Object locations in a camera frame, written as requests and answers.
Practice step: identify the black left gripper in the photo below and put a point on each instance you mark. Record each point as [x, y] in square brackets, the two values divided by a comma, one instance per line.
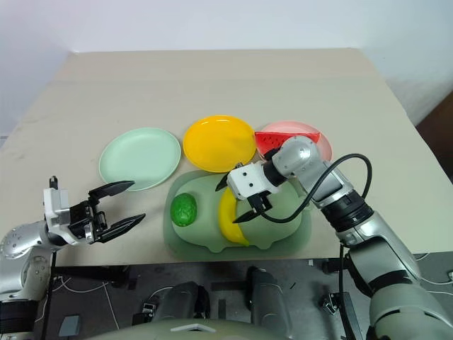
[84, 221]

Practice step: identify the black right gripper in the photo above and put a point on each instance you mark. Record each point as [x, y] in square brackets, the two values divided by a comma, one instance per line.
[261, 202]

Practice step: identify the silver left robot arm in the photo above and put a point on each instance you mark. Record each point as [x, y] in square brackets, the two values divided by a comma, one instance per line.
[17, 244]

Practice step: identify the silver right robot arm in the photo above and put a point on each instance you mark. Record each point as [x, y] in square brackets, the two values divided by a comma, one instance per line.
[389, 248]

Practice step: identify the light green plate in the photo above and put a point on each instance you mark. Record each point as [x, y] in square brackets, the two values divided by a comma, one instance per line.
[139, 159]

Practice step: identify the yellow plate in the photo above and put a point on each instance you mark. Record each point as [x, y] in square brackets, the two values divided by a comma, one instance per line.
[219, 141]

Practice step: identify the pink plate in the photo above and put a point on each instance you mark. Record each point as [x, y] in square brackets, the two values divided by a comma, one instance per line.
[323, 145]

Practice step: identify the yellow banana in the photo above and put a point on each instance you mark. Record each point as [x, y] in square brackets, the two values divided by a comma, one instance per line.
[228, 219]

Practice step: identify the pale green tray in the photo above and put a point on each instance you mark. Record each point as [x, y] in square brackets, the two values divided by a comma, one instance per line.
[205, 233]

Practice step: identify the green bumpy round fruit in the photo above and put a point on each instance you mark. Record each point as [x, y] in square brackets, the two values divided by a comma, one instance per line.
[184, 209]

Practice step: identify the red watermelon slice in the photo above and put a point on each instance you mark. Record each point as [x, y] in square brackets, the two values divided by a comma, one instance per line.
[270, 141]

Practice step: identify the dark grey rounded shape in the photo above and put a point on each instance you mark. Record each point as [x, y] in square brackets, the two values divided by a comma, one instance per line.
[184, 301]
[269, 297]

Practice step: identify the small grey floor box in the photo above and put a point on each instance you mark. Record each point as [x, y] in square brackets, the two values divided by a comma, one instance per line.
[69, 326]

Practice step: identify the grey-green rounded robot chest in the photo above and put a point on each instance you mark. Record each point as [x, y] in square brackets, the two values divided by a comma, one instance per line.
[191, 331]

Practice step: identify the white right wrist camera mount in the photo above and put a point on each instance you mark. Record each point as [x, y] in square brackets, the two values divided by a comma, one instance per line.
[247, 180]

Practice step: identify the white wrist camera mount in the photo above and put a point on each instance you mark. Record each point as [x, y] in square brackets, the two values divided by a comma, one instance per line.
[54, 205]
[247, 180]

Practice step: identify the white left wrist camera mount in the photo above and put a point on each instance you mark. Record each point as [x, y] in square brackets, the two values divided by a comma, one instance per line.
[54, 205]

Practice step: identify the black table frame bar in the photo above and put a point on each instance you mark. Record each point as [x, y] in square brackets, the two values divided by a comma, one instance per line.
[92, 273]

